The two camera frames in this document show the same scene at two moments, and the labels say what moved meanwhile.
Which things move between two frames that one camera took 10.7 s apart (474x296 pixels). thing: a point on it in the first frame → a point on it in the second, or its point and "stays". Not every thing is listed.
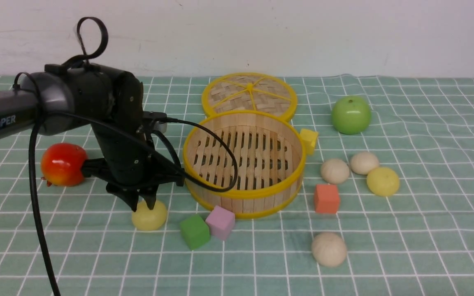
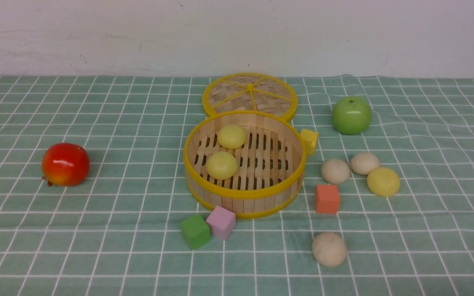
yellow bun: [144, 218] → [221, 165]
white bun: [362, 163] stays
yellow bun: [382, 181] stays
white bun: [335, 171] stays
